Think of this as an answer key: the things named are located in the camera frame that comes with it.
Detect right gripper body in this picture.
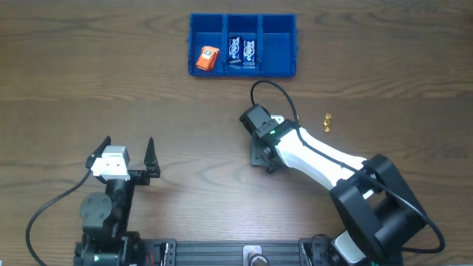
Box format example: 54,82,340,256
250,142,278,174

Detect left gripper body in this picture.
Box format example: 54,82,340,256
127,168,152,186

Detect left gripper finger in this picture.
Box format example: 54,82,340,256
143,136,162,178
85,135,112,169

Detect blue tray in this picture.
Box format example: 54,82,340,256
187,13,299,79

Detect orange candy box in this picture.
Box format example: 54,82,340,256
195,45,220,72

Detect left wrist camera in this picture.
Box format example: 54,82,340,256
90,145,132,182

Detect black cable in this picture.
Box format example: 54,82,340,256
250,80,446,255
24,168,93,266

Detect mounting rail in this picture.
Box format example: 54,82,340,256
73,238,404,266

